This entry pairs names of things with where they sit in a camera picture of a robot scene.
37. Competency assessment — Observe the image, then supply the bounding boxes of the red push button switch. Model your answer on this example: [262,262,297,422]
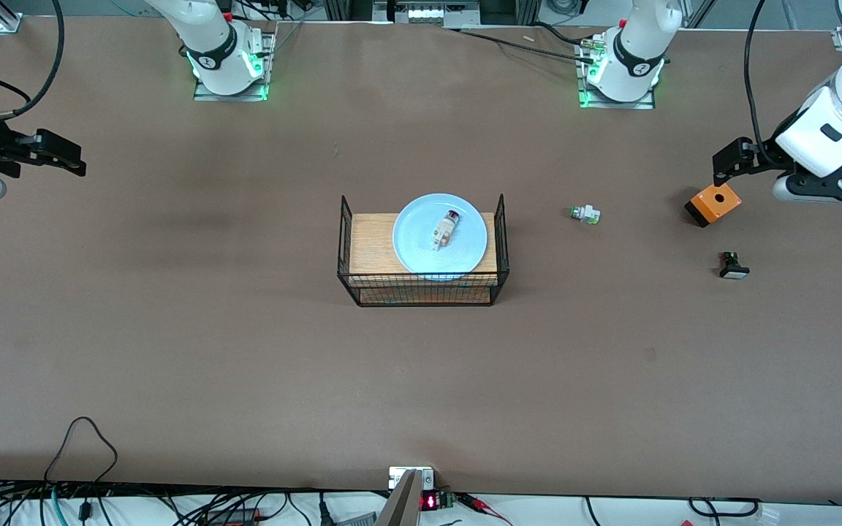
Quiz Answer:
[431,209,461,252]

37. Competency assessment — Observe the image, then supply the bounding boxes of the light blue round plate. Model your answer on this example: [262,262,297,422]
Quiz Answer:
[393,193,488,282]

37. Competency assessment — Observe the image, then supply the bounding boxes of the black square white-cap button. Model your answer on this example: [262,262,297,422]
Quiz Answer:
[718,251,751,281]

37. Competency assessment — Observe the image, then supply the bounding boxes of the grey control box with lights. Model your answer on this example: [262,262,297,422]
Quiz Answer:
[373,0,480,27]

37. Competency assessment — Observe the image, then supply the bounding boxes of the black power adapter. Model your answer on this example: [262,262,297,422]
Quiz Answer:
[205,508,261,525]

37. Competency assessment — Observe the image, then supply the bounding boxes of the red and black probe leads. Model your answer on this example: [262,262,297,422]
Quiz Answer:
[456,493,514,526]

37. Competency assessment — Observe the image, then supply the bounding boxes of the orange button enclosure box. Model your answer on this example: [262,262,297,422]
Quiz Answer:
[685,184,743,228]

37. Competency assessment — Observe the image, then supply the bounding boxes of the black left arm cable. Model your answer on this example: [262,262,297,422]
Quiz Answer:
[745,0,784,150]

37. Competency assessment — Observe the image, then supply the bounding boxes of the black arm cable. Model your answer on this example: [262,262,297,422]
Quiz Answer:
[745,0,784,150]
[0,0,65,122]

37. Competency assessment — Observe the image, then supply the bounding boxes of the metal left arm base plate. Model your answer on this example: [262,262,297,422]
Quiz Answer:
[577,33,657,110]

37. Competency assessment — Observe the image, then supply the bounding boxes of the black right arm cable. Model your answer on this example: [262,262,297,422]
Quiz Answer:
[0,0,65,122]

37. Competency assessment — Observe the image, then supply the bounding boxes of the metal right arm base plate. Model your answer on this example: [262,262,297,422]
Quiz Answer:
[193,20,277,103]

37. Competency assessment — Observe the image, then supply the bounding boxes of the black cable with metal connector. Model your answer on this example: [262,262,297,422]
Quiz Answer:
[443,22,608,66]

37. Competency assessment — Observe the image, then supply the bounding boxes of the black looped cable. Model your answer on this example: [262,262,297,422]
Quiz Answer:
[45,416,119,487]

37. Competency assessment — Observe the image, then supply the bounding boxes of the black wire rack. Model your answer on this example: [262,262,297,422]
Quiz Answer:
[337,194,510,308]

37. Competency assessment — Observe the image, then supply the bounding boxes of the black coiled cable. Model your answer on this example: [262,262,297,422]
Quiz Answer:
[688,497,762,518]

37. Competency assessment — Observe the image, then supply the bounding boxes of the silver camera mount bracket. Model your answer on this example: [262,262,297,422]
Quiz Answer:
[389,466,436,492]

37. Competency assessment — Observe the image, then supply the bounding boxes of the grey camera pole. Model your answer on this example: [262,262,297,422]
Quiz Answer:
[376,470,423,526]

